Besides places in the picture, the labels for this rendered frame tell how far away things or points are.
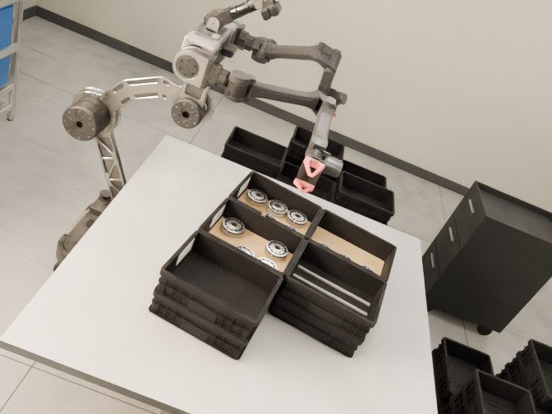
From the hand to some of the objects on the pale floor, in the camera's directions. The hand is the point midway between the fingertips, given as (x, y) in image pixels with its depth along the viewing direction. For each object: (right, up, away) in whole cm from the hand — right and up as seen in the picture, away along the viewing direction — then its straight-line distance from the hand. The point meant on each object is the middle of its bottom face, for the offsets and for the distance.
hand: (306, 183), depth 165 cm
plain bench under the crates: (-36, -92, +116) cm, 152 cm away
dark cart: (+118, -80, +228) cm, 269 cm away
